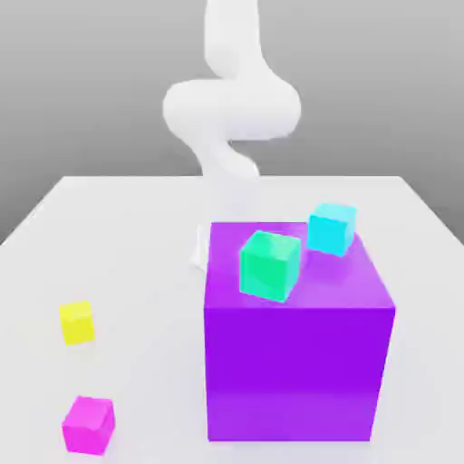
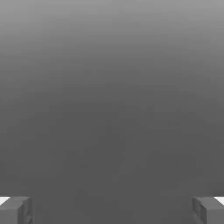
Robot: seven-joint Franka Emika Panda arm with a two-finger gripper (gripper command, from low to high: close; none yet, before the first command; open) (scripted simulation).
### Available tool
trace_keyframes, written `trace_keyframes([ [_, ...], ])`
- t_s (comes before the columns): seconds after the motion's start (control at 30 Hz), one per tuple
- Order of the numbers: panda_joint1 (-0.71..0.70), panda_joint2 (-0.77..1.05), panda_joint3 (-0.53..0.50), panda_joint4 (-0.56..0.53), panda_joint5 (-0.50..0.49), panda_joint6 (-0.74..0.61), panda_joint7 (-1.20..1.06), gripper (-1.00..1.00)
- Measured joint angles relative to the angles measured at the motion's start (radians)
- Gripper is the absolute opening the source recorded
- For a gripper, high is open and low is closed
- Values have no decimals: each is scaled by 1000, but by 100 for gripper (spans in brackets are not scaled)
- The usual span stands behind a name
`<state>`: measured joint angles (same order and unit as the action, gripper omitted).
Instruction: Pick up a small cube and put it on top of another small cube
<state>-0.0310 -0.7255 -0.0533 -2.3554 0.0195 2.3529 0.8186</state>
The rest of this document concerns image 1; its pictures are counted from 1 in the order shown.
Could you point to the small green cube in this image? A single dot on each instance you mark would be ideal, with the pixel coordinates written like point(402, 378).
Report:
point(266, 270)

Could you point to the small cyan cube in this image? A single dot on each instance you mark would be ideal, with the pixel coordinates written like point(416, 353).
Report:
point(328, 233)

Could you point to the small yellow cube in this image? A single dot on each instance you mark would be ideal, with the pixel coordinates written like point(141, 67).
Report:
point(77, 324)

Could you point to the large purple box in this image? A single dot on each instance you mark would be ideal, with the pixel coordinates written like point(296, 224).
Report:
point(297, 362)

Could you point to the small magenta cube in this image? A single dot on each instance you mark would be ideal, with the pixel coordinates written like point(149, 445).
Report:
point(87, 427)

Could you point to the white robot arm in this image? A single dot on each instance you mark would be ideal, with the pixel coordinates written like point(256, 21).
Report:
point(232, 108)

